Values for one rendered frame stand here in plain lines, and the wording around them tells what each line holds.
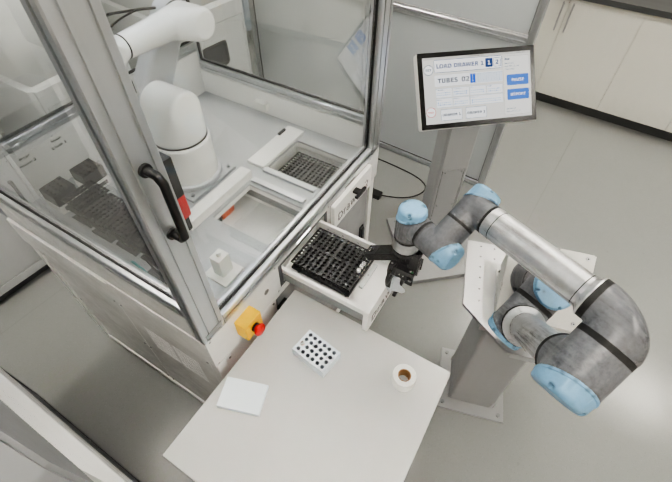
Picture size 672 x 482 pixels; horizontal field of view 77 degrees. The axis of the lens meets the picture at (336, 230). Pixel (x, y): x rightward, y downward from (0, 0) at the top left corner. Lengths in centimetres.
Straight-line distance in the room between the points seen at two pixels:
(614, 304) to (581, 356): 12
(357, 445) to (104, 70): 105
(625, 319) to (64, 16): 99
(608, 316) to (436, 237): 38
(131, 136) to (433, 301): 195
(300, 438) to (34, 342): 176
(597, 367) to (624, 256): 221
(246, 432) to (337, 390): 28
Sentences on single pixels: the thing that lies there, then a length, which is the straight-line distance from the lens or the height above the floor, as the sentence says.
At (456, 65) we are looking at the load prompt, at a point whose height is 115.
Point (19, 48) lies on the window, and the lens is 82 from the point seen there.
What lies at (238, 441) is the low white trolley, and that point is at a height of 76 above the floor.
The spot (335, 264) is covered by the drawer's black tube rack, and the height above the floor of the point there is 90.
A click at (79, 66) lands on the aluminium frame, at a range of 69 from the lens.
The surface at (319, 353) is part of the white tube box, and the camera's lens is 133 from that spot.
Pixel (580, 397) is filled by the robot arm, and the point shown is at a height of 124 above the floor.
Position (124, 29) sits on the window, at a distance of 74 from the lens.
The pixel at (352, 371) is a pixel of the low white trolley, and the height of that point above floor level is 76.
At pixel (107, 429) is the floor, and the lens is 232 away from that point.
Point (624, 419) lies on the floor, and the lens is 249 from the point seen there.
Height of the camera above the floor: 200
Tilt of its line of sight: 48 degrees down
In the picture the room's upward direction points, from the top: straight up
